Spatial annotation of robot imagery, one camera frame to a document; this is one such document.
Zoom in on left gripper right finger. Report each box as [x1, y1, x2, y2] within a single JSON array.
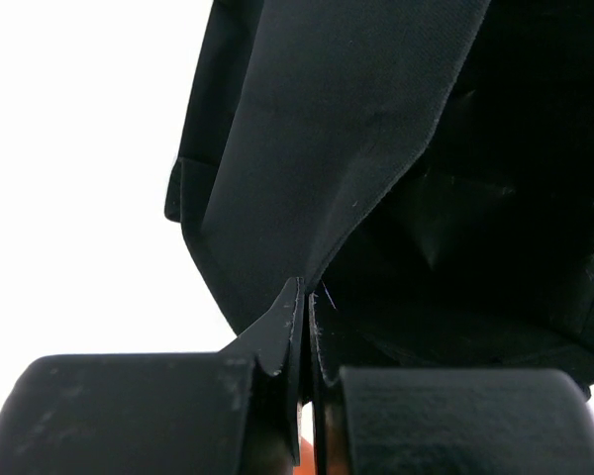
[[308, 297, 594, 474]]

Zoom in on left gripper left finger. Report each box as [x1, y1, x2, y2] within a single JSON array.
[[0, 278, 305, 474]]

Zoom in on black canvas bag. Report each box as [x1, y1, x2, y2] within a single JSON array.
[[165, 1, 594, 386]]

